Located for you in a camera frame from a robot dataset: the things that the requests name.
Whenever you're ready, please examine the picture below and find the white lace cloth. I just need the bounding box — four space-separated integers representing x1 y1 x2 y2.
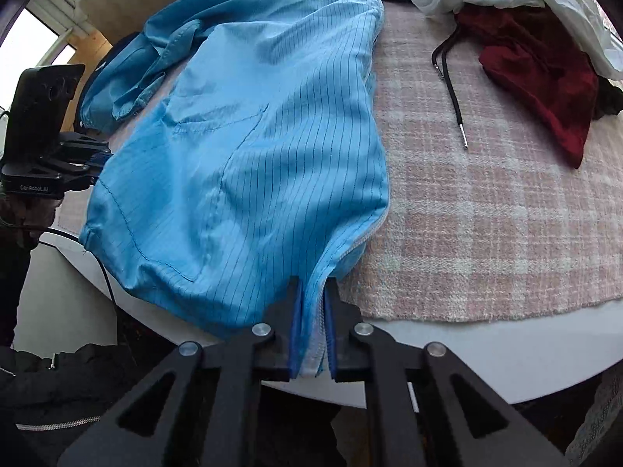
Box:
565 379 623 467

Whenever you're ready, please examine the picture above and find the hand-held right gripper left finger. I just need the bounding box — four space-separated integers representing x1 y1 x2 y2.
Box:
57 275 305 467

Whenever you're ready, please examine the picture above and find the pine wood board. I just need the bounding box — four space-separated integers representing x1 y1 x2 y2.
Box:
51 29 115 88

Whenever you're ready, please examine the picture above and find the blue striped jacket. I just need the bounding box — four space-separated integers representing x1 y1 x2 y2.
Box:
78 0 390 380

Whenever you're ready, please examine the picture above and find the pink plaid blanket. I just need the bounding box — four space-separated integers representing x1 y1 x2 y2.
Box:
53 0 623 324

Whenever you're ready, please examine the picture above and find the person's left hand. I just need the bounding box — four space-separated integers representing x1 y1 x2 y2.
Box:
0 193 55 254

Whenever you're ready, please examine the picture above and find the dark cloth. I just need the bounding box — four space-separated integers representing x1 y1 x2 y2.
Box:
591 78 623 120

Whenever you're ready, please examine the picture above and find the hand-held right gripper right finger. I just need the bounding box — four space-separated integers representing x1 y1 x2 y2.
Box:
322 276 570 467

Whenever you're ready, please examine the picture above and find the person's black zipped jacket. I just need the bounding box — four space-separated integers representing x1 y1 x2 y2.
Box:
0 248 205 467

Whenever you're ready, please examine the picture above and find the large light wooden board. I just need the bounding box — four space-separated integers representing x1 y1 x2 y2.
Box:
73 0 254 47

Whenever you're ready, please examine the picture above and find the black cable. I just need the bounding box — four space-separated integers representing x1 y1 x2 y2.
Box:
36 226 122 346

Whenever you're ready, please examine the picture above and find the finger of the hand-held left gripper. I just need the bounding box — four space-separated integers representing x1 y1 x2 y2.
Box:
61 153 115 190
57 131 112 156

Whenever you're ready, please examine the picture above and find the dark red garment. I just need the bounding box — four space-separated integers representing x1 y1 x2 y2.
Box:
455 4 600 170

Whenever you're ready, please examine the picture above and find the white window frame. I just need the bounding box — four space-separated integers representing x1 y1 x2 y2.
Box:
0 0 79 108

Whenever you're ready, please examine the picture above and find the black drawstring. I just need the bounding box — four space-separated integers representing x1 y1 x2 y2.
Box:
431 26 470 151

